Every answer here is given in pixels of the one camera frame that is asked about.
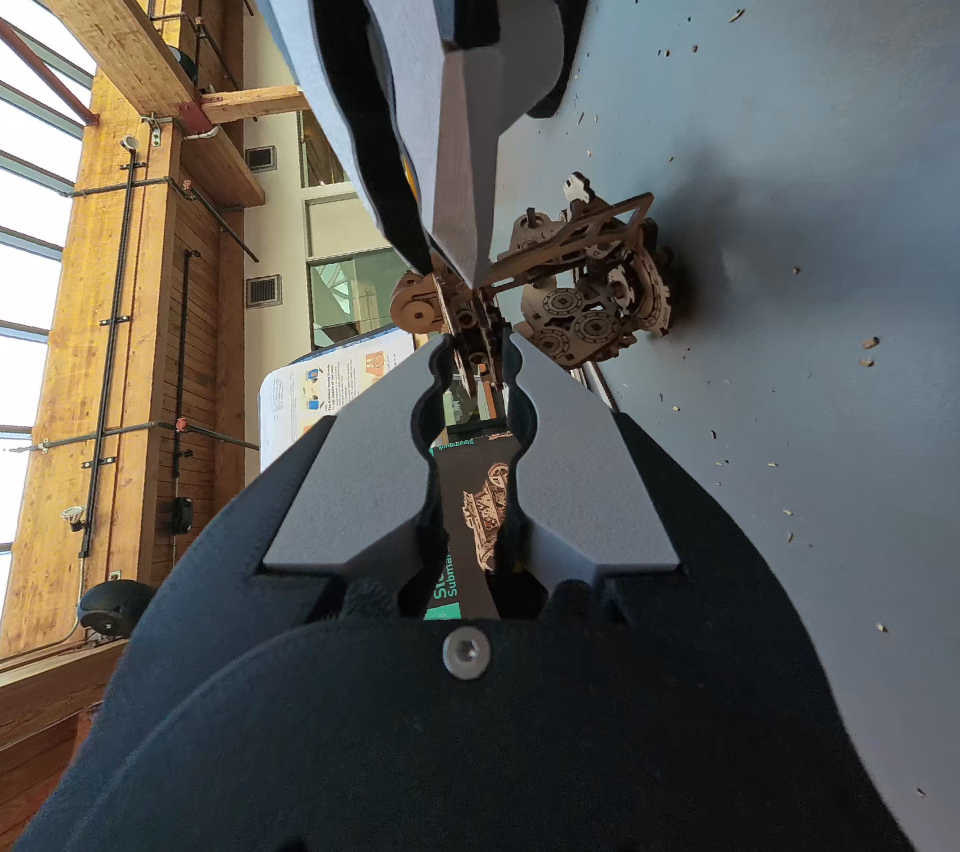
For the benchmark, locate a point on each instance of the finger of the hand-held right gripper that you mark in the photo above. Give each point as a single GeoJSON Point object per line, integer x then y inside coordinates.
{"type": "Point", "coordinates": [300, 5]}
{"type": "Point", "coordinates": [449, 154]}

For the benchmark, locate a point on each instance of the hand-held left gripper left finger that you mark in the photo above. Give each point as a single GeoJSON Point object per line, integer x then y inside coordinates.
{"type": "Point", "coordinates": [344, 492]}

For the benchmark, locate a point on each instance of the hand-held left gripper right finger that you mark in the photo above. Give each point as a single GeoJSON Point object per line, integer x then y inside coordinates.
{"type": "Point", "coordinates": [592, 492]}

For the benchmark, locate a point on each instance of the wooden mechanical model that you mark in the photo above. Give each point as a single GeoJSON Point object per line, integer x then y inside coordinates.
{"type": "Point", "coordinates": [600, 311]}

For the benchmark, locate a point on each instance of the grey desk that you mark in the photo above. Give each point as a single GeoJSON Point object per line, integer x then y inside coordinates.
{"type": "Point", "coordinates": [788, 192]}

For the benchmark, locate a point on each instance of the short wooden cross beam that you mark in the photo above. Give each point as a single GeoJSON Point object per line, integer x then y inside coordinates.
{"type": "Point", "coordinates": [255, 101]}

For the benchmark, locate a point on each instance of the open instruction booklet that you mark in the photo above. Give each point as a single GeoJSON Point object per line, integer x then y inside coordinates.
{"type": "Point", "coordinates": [330, 379]}

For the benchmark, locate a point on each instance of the black model kit box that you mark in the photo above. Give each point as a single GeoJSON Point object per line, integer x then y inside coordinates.
{"type": "Point", "coordinates": [468, 492]}

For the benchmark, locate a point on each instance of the interior glass window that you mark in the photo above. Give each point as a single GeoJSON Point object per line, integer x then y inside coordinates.
{"type": "Point", "coordinates": [353, 296]}

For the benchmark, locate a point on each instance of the large wooden beam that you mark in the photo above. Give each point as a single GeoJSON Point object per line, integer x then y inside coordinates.
{"type": "Point", "coordinates": [97, 12]}

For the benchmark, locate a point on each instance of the wooden pillar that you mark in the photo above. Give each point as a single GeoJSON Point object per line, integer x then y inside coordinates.
{"type": "Point", "coordinates": [150, 342]}

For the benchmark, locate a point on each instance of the scattered wood chips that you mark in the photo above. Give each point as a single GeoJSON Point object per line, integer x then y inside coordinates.
{"type": "Point", "coordinates": [869, 342]}

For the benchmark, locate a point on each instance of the wall air vent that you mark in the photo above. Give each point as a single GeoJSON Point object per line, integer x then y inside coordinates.
{"type": "Point", "coordinates": [263, 290]}
{"type": "Point", "coordinates": [261, 158]}

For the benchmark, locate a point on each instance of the black wall pipe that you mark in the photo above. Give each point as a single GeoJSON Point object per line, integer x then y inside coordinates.
{"type": "Point", "coordinates": [112, 342]}

